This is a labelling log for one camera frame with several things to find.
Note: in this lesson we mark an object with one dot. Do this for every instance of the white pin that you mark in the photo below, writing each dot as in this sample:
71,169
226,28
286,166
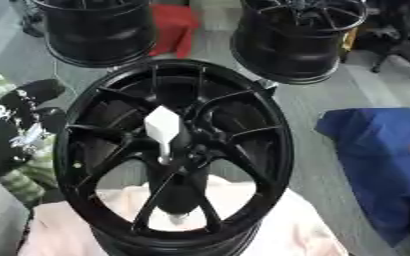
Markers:
163,125

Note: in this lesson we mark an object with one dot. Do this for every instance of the black office chair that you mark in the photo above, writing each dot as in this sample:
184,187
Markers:
398,43

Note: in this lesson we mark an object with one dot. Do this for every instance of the red stool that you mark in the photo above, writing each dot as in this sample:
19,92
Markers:
173,26

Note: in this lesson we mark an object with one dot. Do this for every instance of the black wheel rim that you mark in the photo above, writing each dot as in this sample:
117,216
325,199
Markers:
290,53
97,36

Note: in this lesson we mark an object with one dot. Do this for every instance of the black spoked wheel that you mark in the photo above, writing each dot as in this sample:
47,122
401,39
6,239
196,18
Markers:
255,156

